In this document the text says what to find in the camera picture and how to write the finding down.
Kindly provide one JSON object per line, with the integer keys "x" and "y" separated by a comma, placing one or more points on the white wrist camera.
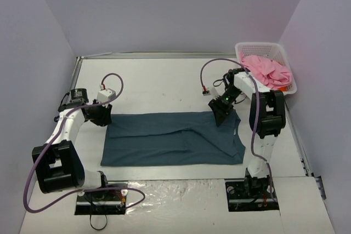
{"x": 105, "y": 94}
{"x": 206, "y": 91}

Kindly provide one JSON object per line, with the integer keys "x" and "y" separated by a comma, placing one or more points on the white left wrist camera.
{"x": 105, "y": 94}

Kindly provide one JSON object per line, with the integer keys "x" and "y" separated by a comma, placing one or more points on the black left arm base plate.
{"x": 110, "y": 202}

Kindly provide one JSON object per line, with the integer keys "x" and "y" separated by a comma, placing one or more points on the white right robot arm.
{"x": 267, "y": 119}

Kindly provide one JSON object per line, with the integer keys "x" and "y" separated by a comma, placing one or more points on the white plastic basket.
{"x": 269, "y": 50}

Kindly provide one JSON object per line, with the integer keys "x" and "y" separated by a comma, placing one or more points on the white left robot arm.
{"x": 60, "y": 168}

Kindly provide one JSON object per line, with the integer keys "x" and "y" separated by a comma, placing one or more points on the pink t-shirt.
{"x": 269, "y": 72}

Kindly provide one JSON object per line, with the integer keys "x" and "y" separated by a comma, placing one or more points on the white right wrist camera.
{"x": 206, "y": 91}

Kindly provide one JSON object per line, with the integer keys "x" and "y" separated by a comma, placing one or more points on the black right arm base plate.
{"x": 240, "y": 200}

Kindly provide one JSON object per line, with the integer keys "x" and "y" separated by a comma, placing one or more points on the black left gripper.
{"x": 101, "y": 114}

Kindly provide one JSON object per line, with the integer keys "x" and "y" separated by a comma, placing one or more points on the orange garment in basket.
{"x": 283, "y": 89}

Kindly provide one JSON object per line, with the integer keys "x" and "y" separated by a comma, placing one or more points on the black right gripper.
{"x": 221, "y": 108}

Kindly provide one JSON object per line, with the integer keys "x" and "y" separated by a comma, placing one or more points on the teal blue t-shirt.
{"x": 176, "y": 138}

